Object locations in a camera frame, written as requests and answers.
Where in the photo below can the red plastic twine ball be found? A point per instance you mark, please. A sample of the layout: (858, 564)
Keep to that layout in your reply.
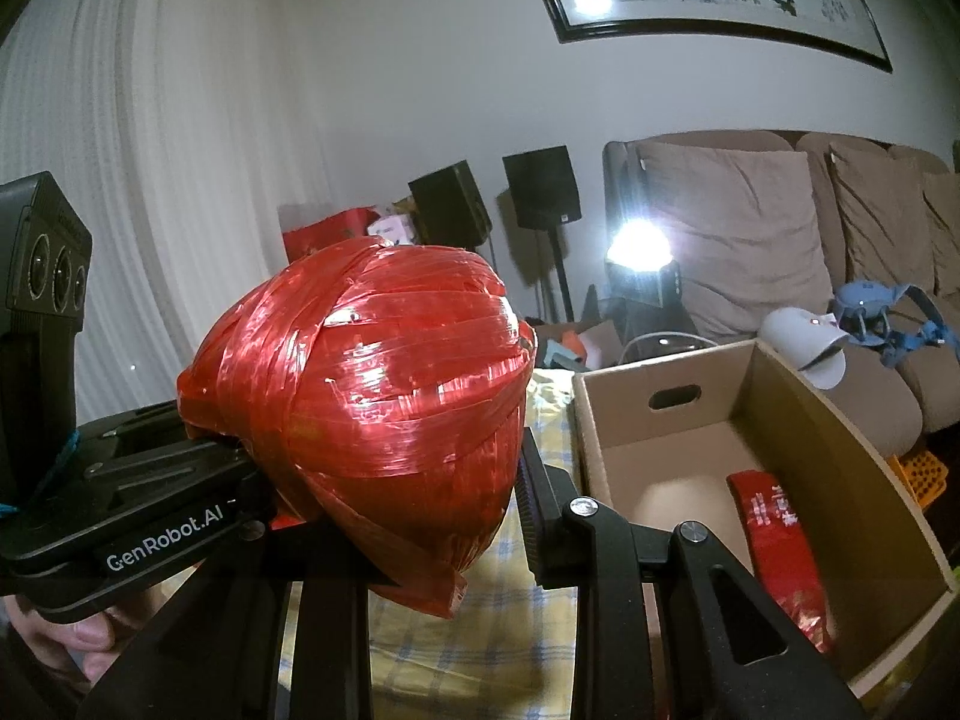
(375, 390)

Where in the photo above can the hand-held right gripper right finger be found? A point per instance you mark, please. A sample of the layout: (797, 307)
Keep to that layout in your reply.
(529, 517)

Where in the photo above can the yellow plaid tablecloth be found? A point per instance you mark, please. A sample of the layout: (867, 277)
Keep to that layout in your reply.
(450, 660)

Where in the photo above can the large brown cushion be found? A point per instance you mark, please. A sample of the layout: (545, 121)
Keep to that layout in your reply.
(735, 232)

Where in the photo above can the medium brown cushion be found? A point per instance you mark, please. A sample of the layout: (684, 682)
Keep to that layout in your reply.
(877, 210)

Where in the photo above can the white pink tissue box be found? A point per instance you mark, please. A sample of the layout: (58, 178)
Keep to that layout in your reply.
(394, 227)

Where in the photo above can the floor clutter pile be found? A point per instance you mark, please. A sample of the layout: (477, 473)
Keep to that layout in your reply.
(577, 345)

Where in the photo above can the orange plastic basket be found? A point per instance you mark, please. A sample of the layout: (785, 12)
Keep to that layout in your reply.
(919, 480)

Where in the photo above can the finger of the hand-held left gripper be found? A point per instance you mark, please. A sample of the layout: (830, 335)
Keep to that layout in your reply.
(180, 472)
(135, 424)

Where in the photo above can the bright lamp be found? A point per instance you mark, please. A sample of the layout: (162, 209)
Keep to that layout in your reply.
(637, 255)

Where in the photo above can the large cardboard box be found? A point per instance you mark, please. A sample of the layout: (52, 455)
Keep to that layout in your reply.
(847, 465)

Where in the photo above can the person's left hand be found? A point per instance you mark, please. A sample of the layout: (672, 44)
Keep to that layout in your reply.
(82, 645)

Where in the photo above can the brown sofa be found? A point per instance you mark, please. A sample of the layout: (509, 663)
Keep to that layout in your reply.
(870, 405)

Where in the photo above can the red gold gift box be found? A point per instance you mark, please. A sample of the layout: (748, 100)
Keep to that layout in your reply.
(322, 232)

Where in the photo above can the black speaker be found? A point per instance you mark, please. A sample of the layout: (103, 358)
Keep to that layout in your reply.
(446, 202)
(541, 187)

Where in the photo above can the small brown cushion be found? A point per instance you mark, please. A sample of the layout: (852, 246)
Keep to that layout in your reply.
(945, 214)

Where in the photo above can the white hooded device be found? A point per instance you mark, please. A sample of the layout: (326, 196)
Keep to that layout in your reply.
(795, 337)

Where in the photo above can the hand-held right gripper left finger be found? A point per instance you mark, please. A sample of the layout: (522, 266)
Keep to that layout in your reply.
(330, 652)

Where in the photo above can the white curtain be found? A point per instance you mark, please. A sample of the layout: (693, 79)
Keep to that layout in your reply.
(150, 165)

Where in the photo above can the tall red foil packet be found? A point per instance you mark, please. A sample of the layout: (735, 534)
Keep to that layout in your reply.
(780, 540)

